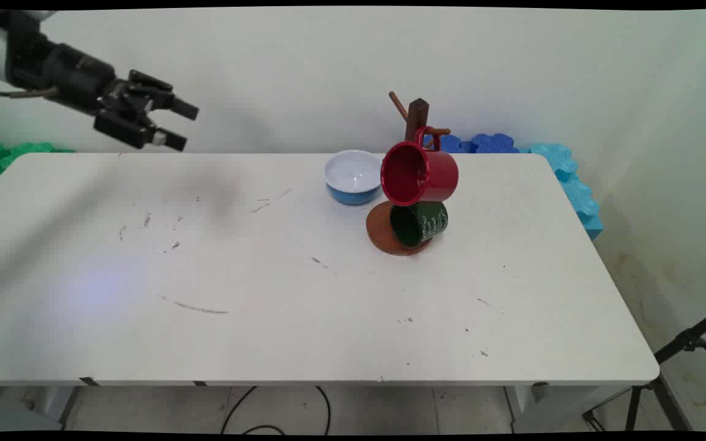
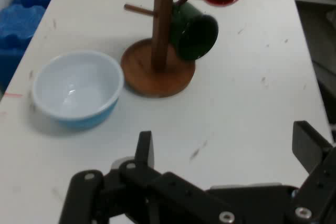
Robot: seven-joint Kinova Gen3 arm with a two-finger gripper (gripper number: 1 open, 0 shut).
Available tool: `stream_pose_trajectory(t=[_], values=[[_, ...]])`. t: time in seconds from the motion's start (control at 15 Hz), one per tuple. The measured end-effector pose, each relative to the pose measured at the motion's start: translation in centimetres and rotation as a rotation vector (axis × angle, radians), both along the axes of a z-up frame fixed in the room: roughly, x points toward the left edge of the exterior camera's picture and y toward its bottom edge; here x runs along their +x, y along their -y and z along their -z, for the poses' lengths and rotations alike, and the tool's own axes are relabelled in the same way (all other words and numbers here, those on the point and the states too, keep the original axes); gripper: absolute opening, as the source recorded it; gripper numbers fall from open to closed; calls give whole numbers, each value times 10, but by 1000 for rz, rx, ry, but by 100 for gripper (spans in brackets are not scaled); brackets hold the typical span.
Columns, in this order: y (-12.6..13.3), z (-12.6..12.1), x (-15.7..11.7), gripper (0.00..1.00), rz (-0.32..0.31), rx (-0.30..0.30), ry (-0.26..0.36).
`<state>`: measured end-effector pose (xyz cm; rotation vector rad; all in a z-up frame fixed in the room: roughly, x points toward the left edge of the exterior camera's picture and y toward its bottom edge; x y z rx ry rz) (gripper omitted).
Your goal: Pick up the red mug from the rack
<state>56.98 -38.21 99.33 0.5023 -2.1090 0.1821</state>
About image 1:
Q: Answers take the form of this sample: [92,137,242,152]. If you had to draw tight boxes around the black floor cable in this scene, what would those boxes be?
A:
[220,386,258,435]
[241,386,333,435]

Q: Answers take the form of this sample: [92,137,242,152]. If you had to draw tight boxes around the cyan foam puzzle mat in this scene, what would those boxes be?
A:
[528,143,604,241]

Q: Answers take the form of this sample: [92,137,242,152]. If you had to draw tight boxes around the grey table leg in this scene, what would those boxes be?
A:
[34,386,82,424]
[503,384,599,433]

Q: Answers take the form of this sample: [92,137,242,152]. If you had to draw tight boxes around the blue foam puzzle mat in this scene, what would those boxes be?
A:
[423,133,535,154]

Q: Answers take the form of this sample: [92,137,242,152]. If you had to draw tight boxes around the dark green enamel mug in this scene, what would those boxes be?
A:
[389,201,449,249]

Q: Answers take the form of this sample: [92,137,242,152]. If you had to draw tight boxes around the brown wooden mug tree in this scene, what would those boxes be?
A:
[366,91,452,257]

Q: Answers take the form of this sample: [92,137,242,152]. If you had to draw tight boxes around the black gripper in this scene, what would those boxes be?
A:
[0,12,200,153]

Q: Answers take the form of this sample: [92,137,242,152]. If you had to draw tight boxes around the black tripod stand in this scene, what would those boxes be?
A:
[582,304,706,433]

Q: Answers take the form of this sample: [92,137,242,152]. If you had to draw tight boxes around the red enamel mug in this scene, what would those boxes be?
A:
[380,126,460,207]

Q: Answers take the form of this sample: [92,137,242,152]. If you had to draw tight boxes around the black gripper cable, metal plug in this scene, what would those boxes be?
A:
[0,86,60,100]

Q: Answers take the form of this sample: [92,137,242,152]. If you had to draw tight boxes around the blue bowl with white inside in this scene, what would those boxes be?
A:
[324,149,385,206]

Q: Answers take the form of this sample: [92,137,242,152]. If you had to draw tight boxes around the green foam puzzle mat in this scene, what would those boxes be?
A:
[0,142,75,183]

